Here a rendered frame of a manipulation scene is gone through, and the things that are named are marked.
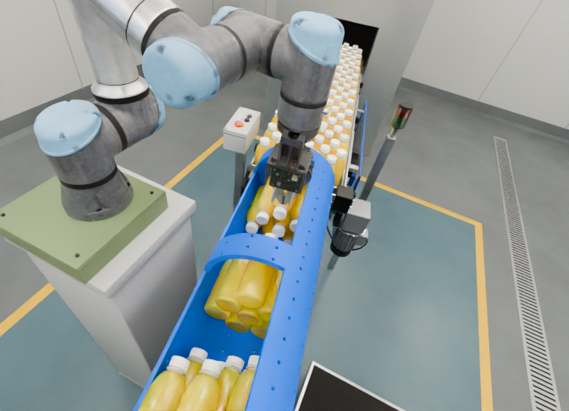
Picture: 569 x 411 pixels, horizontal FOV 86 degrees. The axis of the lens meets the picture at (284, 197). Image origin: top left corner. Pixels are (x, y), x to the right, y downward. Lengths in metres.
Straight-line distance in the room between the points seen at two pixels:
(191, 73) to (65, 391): 1.79
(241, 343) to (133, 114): 0.62
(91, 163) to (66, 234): 0.18
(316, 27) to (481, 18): 4.62
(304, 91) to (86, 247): 0.56
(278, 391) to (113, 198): 0.54
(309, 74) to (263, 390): 0.50
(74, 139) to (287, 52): 0.44
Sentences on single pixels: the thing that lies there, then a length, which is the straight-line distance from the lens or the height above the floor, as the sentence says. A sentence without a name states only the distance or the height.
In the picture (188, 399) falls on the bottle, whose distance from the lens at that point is 0.67.
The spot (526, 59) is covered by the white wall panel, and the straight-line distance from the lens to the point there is 5.20.
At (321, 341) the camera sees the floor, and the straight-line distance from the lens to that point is 1.97.
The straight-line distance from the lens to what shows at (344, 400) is 1.77.
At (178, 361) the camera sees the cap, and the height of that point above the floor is 1.12.
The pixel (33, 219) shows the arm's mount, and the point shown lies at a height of 1.21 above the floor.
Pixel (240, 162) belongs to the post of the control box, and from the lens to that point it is 1.45.
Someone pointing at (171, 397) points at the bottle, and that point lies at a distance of 0.69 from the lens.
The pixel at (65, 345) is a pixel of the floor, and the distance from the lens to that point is 2.08.
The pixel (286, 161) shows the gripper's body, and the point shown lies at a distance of 0.52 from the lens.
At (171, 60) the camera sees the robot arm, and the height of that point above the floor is 1.66.
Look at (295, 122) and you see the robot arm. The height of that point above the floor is 1.56.
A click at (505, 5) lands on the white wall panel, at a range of 5.01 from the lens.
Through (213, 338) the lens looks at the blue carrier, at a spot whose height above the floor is 0.98.
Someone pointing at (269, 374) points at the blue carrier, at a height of 1.21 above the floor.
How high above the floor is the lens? 1.80
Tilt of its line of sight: 44 degrees down
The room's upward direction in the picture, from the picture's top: 12 degrees clockwise
